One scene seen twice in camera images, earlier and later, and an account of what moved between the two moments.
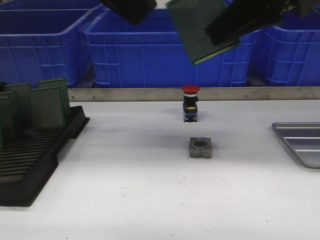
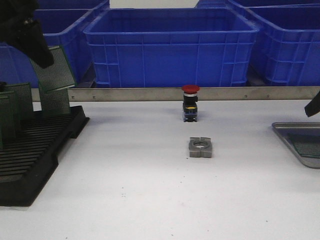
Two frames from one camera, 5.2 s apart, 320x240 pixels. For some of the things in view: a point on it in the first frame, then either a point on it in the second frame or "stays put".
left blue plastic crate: [44, 44] stays put
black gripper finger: [239, 18] → [313, 107]
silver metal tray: [304, 138] stays put
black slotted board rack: [28, 162] stays put
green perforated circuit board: [1, 138] stays put
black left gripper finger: [135, 11] → [19, 27]
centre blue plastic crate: [153, 54] stays put
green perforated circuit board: [192, 18] → [306, 145]
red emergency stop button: [190, 109] stays put
